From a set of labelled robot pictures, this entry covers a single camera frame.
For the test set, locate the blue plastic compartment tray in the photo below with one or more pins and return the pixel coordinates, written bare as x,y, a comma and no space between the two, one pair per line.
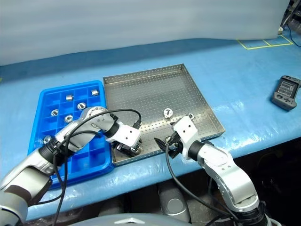
94,154

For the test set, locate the metal roller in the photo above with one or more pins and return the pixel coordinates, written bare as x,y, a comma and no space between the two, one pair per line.
68,118
136,148
81,106
54,112
190,115
47,139
167,139
69,97
94,92

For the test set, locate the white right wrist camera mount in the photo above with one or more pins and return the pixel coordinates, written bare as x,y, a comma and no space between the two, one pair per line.
187,129

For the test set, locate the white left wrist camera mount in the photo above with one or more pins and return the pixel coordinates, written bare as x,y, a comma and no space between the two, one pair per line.
127,135

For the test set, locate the perforated steel tray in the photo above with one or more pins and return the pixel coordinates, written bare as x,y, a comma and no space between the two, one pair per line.
152,94

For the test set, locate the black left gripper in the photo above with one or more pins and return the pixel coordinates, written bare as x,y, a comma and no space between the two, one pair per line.
121,147

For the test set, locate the grey handheld controller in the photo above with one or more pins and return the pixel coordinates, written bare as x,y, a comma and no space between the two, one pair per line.
285,94

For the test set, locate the dark background equipment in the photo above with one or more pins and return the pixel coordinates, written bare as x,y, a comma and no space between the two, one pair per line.
294,11

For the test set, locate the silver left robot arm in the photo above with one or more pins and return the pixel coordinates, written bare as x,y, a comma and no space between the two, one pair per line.
30,174

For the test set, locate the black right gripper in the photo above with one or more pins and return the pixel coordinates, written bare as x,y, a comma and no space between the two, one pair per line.
175,140

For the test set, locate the grey robot torso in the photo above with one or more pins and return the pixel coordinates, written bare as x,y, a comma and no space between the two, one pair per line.
131,221

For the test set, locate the yellow tape floor marking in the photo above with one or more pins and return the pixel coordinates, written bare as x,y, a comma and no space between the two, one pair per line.
270,46

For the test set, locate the metal nut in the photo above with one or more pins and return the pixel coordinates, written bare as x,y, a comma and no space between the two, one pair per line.
168,113

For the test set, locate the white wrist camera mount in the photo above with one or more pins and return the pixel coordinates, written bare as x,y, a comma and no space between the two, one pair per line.
187,129
127,135

